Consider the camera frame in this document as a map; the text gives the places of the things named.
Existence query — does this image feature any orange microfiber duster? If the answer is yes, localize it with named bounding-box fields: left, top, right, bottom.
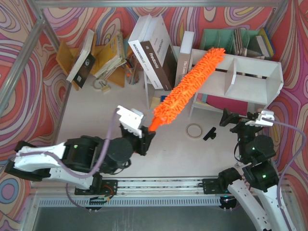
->
left=149, top=48, right=226, bottom=132

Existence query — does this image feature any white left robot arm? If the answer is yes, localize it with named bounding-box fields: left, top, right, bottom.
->
left=4, top=126, right=156, bottom=194

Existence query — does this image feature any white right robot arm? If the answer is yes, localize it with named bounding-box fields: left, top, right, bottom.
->
left=218, top=109, right=296, bottom=231

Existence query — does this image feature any white wooden bookshelf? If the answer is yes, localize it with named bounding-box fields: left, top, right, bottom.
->
left=190, top=54, right=283, bottom=115

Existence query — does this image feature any magenta folder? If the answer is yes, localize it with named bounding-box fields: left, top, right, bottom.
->
left=206, top=95, right=248, bottom=115

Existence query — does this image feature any black binder clip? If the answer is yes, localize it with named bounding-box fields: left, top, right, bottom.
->
left=203, top=127, right=217, bottom=141

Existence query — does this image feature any yellow sticky note pad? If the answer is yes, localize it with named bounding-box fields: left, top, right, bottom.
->
left=150, top=97, right=161, bottom=109

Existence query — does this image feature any clear pen cup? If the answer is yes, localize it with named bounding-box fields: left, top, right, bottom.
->
left=125, top=66, right=140, bottom=85

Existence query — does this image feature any grey upright book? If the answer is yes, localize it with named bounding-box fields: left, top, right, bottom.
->
left=175, top=31, right=194, bottom=87

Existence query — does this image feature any teal file organizer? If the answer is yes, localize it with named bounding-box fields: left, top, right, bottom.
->
left=199, top=28, right=275, bottom=60

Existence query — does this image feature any large white brown book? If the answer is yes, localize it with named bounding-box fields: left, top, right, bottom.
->
left=128, top=14, right=177, bottom=91

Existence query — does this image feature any white black leaning book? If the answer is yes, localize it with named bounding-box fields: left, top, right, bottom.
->
left=66, top=29, right=95, bottom=88

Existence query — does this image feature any wooden book stand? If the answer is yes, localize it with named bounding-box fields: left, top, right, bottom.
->
left=56, top=29, right=126, bottom=89

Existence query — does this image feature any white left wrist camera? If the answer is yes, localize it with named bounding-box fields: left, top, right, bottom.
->
left=116, top=105, right=145, bottom=138

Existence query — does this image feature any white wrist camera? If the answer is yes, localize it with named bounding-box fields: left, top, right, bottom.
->
left=116, top=105, right=145, bottom=138
left=245, top=109, right=274, bottom=127

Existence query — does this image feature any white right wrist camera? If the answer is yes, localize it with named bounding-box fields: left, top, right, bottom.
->
left=245, top=109, right=274, bottom=127

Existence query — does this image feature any clear tape ring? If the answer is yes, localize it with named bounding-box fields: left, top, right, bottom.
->
left=185, top=123, right=203, bottom=140

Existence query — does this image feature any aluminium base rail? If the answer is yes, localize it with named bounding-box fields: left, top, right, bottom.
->
left=30, top=176, right=218, bottom=197

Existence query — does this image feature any tape ring with clip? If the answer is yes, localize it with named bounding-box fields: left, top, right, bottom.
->
left=92, top=78, right=111, bottom=94

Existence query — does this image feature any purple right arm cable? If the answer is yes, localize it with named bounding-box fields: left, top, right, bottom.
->
left=262, top=116, right=307, bottom=231

